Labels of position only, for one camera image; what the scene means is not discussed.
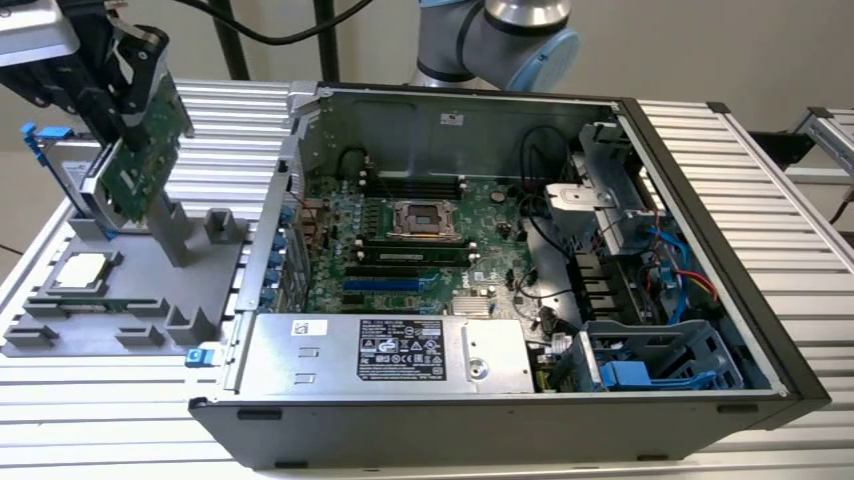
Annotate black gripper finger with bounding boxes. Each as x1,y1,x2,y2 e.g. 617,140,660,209
73,84,146,152
105,22,169,121

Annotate green graphics card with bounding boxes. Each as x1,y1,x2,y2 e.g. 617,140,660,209
92,64,196,229

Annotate hard disk in blue carrier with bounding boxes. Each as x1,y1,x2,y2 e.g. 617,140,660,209
20,122,114,236

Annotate black stand pole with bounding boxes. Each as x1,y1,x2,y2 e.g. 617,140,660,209
209,0,252,81
312,0,340,84

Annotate silver CPU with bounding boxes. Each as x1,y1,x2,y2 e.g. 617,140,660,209
50,252,112,291

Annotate grey parts rack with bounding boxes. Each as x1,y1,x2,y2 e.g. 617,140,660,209
0,199,254,359

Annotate blue case latch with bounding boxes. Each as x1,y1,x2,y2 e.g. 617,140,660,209
185,344,218,369

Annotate black expansion slot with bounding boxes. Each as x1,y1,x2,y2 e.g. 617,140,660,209
342,264,435,279

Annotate CPU socket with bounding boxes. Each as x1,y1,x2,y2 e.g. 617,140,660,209
389,199,461,239

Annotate blue expansion slot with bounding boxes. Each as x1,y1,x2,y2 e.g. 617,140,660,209
341,277,428,296

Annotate silver power supply unit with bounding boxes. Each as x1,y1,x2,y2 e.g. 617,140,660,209
236,312,539,396

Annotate green motherboard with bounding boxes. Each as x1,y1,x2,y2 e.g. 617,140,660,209
302,172,535,316

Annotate small silver heat sink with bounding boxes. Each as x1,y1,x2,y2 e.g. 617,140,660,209
451,297,495,316

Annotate metal drive cage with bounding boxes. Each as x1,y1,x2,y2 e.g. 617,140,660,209
543,122,668,256

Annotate open grey PC case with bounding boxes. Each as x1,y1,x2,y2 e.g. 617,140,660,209
186,79,833,471

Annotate grey plastic disk bay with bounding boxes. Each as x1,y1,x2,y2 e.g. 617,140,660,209
552,319,745,394

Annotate blue disk carrier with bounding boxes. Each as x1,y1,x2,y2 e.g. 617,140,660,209
597,360,652,391

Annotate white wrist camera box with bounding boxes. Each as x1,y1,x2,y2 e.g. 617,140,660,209
0,0,82,109

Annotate thick black camera cable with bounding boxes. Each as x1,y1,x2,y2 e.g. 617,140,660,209
102,0,385,46

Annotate black wire loop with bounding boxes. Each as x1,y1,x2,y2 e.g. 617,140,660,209
337,144,372,177
519,124,575,191

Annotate blue wire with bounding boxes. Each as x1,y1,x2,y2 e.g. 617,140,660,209
643,224,692,326

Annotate red wire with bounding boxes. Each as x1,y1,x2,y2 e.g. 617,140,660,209
673,267,721,304

